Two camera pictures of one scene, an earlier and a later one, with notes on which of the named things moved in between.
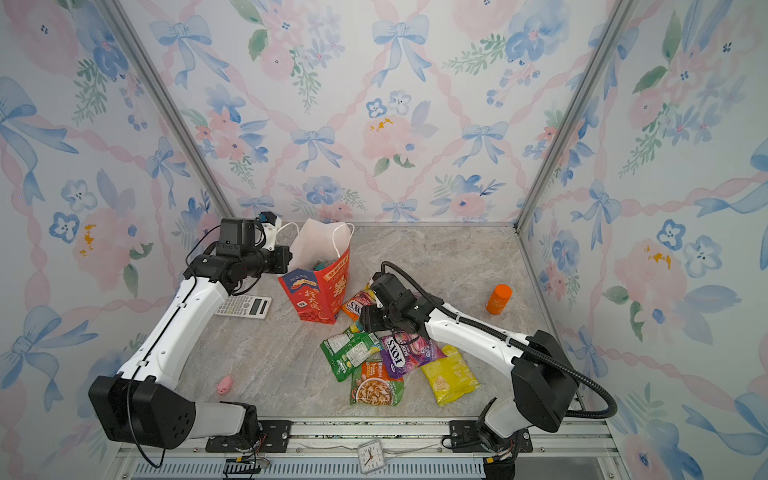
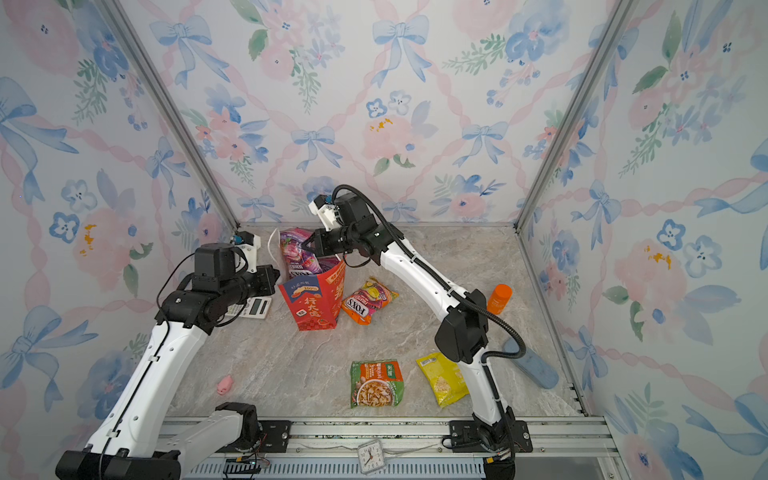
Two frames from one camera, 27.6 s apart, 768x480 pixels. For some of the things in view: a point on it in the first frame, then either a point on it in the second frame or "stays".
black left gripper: [284, 255] to [268, 280]
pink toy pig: [224, 386] stays
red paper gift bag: [316, 282] stays
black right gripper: [369, 318] to [322, 242]
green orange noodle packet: [371, 384] stays
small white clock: [371, 456] stays
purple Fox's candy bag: [404, 352] to [300, 260]
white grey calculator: [244, 306] stays
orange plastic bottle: [499, 299] stays
